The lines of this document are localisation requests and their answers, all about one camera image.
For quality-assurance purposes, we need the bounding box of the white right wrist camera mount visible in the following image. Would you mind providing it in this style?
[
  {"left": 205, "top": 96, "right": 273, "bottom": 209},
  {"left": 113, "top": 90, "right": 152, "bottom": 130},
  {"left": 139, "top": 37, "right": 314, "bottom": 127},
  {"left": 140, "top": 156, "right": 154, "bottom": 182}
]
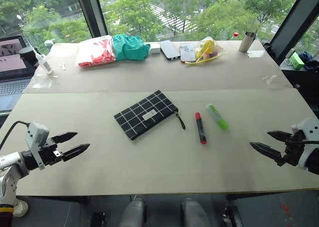
[{"left": 290, "top": 117, "right": 319, "bottom": 171}]

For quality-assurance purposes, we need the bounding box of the small white box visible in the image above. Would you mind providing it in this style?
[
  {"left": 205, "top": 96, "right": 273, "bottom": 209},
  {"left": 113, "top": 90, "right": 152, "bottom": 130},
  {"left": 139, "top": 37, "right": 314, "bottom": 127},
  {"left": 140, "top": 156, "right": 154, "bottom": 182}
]
[{"left": 149, "top": 42, "right": 161, "bottom": 55}]

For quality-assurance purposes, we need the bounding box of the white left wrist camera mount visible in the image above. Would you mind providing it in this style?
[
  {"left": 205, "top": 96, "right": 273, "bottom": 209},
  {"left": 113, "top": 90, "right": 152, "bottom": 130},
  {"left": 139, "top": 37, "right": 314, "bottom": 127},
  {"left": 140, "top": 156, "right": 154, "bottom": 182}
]
[{"left": 24, "top": 122, "right": 50, "bottom": 171}]

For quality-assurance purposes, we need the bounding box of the dark blue cloth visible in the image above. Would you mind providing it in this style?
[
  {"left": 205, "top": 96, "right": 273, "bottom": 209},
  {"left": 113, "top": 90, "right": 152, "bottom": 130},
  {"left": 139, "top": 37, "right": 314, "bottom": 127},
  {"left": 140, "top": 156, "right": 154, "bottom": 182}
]
[{"left": 297, "top": 50, "right": 319, "bottom": 72}]

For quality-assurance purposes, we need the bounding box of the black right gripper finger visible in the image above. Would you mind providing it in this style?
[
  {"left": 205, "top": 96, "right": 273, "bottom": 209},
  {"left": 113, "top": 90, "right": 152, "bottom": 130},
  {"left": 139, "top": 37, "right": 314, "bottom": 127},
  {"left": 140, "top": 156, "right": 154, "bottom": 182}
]
[
  {"left": 249, "top": 141, "right": 284, "bottom": 166},
  {"left": 267, "top": 130, "right": 293, "bottom": 144}
]

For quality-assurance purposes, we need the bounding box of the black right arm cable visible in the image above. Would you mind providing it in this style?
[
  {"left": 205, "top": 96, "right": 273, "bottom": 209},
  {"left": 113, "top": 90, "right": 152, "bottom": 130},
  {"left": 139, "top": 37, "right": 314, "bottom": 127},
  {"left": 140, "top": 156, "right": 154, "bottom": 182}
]
[{"left": 291, "top": 139, "right": 319, "bottom": 146}]

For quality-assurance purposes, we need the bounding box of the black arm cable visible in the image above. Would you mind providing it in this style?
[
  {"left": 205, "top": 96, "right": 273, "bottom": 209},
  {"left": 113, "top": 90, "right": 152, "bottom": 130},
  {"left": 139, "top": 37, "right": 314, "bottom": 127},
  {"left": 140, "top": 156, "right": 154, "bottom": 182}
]
[
  {"left": 291, "top": 139, "right": 319, "bottom": 146},
  {"left": 0, "top": 120, "right": 31, "bottom": 151}
]

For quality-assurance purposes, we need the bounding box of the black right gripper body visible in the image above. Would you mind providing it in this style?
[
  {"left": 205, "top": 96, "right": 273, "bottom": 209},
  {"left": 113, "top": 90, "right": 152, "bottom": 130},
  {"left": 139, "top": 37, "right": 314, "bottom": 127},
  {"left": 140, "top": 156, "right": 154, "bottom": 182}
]
[{"left": 276, "top": 131, "right": 304, "bottom": 167}]

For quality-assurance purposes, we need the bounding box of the metal cup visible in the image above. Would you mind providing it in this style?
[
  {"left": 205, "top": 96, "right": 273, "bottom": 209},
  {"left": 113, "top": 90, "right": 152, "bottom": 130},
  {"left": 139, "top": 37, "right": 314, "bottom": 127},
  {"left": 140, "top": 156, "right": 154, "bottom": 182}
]
[{"left": 238, "top": 31, "right": 258, "bottom": 53}]

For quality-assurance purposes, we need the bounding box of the red black marker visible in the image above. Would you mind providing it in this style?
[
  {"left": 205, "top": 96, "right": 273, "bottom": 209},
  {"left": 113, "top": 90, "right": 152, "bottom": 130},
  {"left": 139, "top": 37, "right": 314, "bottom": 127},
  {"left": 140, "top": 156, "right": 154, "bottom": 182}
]
[{"left": 194, "top": 111, "right": 207, "bottom": 146}]

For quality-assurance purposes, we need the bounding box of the black smartphone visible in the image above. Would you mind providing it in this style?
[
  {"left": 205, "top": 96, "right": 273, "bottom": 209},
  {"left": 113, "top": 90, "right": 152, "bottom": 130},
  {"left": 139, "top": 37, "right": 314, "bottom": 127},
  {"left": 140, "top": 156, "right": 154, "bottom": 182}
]
[{"left": 159, "top": 39, "right": 181, "bottom": 61}]

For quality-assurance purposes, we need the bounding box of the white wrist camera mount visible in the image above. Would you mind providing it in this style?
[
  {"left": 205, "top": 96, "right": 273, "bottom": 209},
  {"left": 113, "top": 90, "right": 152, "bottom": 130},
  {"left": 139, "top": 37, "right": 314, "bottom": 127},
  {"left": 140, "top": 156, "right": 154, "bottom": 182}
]
[
  {"left": 24, "top": 122, "right": 50, "bottom": 171},
  {"left": 290, "top": 117, "right": 319, "bottom": 171}
]

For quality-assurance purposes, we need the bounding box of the black cylinder speaker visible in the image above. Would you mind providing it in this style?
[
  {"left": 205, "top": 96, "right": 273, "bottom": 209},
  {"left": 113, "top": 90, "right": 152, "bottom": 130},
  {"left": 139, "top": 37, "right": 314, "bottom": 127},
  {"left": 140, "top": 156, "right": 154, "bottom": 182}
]
[{"left": 18, "top": 46, "right": 38, "bottom": 68}]

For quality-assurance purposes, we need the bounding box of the white squeeze bottle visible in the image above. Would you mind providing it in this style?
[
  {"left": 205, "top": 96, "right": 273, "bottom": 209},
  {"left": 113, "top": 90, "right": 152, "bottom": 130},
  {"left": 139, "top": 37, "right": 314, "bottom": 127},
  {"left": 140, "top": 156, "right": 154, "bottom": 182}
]
[{"left": 31, "top": 47, "right": 54, "bottom": 75}]

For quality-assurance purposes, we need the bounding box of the black table leg bracket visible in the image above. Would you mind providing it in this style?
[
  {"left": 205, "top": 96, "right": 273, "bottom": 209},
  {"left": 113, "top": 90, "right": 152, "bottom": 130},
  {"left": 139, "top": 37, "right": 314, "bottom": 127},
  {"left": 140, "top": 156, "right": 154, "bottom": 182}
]
[
  {"left": 222, "top": 206, "right": 243, "bottom": 227},
  {"left": 90, "top": 212, "right": 108, "bottom": 227}
]

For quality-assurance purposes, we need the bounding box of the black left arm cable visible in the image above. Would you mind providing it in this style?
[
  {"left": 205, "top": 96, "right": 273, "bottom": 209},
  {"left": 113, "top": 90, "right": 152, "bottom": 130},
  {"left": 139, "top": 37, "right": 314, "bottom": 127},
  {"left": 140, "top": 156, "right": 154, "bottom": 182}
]
[{"left": 0, "top": 120, "right": 31, "bottom": 151}]

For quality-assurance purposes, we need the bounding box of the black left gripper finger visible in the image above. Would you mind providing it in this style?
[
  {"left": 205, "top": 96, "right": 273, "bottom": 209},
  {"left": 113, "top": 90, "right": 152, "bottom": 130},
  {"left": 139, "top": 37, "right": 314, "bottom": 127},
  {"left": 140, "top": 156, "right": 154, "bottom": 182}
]
[
  {"left": 50, "top": 131, "right": 79, "bottom": 144},
  {"left": 61, "top": 143, "right": 91, "bottom": 162}
]

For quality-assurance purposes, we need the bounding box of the dark window frame post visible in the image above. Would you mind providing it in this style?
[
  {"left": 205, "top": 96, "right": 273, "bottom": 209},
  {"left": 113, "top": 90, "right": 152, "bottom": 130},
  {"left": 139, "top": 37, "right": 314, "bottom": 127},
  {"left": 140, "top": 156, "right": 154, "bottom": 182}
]
[
  {"left": 73, "top": 0, "right": 109, "bottom": 38},
  {"left": 270, "top": 0, "right": 319, "bottom": 66}
]

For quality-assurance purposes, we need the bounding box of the yellow plastic zip bag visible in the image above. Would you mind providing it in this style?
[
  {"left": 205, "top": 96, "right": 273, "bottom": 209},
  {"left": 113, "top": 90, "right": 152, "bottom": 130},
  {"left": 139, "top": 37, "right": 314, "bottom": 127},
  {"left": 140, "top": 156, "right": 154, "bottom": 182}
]
[{"left": 184, "top": 36, "right": 228, "bottom": 65}]

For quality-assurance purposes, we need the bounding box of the grey rounded shape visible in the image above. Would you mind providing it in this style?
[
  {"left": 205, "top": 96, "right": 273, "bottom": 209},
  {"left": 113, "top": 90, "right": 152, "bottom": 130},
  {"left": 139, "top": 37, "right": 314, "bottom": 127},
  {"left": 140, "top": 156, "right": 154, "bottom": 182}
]
[{"left": 118, "top": 197, "right": 148, "bottom": 227}]

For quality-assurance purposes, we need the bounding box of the grey laptop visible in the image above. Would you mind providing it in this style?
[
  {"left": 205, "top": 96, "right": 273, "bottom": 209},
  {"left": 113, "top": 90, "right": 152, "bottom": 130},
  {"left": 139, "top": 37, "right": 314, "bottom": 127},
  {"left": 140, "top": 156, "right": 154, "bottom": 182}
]
[{"left": 0, "top": 35, "right": 36, "bottom": 112}]

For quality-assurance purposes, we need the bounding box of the white cased smartphone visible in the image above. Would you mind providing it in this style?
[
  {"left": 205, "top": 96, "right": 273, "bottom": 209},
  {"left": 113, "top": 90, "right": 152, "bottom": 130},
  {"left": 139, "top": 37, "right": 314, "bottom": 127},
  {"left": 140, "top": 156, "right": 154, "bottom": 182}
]
[{"left": 179, "top": 42, "right": 197, "bottom": 63}]

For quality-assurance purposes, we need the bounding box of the green crumpled cloth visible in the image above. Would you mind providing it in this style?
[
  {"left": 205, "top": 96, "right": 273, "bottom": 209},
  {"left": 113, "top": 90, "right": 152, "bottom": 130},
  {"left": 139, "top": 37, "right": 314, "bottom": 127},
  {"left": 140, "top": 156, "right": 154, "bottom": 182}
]
[{"left": 112, "top": 33, "right": 151, "bottom": 62}]

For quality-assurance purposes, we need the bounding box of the black grid pencil pouch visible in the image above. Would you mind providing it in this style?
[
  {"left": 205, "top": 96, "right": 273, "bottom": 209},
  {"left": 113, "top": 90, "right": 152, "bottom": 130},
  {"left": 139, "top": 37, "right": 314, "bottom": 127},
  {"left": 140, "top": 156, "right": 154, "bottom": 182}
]
[{"left": 114, "top": 89, "right": 186, "bottom": 141}]

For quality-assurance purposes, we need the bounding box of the green box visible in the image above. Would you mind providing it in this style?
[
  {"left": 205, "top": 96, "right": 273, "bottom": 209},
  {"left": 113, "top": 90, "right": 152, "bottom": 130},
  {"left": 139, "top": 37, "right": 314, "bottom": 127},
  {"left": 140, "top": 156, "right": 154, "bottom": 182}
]
[{"left": 291, "top": 52, "right": 306, "bottom": 70}]

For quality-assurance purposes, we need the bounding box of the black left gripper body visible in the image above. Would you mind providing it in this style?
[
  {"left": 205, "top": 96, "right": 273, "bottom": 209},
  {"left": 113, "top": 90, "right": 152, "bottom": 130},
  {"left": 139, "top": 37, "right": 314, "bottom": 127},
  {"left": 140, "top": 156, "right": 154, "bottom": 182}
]
[{"left": 37, "top": 136, "right": 63, "bottom": 167}]

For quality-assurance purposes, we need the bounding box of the red white bagged cloth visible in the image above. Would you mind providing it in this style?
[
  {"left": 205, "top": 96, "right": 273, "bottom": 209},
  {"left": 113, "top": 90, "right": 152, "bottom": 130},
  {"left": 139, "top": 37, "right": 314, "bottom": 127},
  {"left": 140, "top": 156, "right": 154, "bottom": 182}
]
[{"left": 75, "top": 34, "right": 117, "bottom": 69}]

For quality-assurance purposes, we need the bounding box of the green highlighter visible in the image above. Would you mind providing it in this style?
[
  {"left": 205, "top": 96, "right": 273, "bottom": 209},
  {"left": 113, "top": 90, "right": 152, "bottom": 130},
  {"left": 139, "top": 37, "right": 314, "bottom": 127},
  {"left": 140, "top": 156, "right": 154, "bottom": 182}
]
[{"left": 205, "top": 103, "right": 230, "bottom": 132}]

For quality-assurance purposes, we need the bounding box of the white charger with cable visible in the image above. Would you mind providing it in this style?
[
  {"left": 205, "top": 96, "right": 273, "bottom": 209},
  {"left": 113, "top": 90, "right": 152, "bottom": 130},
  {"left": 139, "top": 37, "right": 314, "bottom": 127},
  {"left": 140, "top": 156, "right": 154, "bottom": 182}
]
[{"left": 284, "top": 48, "right": 296, "bottom": 66}]

